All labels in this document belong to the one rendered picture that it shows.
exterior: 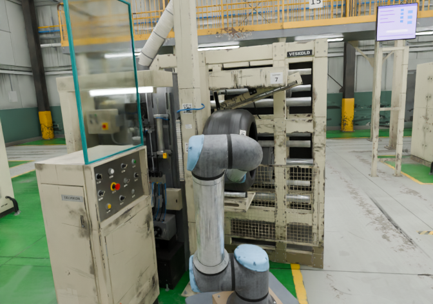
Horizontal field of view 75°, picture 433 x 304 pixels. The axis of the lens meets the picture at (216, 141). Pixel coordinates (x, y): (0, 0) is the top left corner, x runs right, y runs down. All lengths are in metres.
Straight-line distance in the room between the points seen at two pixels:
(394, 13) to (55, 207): 5.36
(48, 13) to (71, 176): 13.03
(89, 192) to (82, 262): 0.45
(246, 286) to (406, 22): 5.10
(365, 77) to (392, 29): 6.37
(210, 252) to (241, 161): 0.43
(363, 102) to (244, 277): 10.89
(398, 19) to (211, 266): 5.12
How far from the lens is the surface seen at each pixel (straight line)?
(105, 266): 1.86
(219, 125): 1.85
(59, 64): 14.07
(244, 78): 2.20
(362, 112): 11.87
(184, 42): 2.09
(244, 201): 1.99
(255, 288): 1.32
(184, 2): 2.14
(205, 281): 1.28
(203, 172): 0.91
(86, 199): 1.72
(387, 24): 5.65
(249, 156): 0.90
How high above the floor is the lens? 1.61
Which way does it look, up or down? 10 degrees down
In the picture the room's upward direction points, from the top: 3 degrees counter-clockwise
